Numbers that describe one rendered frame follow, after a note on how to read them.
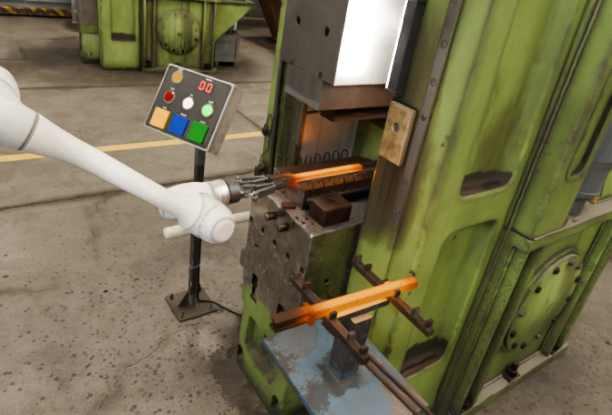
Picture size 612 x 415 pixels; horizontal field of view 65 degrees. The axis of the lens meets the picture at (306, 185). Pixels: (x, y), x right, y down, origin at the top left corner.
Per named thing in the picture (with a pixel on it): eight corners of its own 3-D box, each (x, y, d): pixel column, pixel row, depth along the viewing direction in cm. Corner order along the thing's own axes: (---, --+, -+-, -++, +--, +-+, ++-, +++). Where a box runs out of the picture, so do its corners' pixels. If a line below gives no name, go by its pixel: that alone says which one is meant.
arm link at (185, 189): (201, 206, 154) (219, 221, 144) (153, 217, 146) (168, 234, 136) (200, 175, 150) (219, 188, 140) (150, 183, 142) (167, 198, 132)
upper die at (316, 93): (318, 111, 148) (323, 81, 144) (283, 91, 162) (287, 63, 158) (412, 104, 172) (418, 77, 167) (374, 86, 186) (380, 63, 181)
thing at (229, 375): (239, 458, 178) (239, 456, 177) (180, 350, 218) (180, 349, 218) (323, 413, 200) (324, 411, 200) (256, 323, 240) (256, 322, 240)
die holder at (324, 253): (291, 340, 170) (311, 236, 150) (241, 278, 197) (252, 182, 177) (402, 297, 202) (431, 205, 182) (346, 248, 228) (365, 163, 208)
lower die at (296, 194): (301, 209, 164) (305, 187, 160) (271, 184, 178) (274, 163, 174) (389, 191, 188) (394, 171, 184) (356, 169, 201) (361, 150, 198)
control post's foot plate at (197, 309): (178, 324, 232) (179, 309, 228) (162, 297, 248) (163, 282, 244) (219, 311, 245) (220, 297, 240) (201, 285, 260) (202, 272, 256)
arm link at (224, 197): (214, 216, 147) (231, 211, 150) (215, 190, 143) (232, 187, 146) (201, 202, 154) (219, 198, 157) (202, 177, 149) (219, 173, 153)
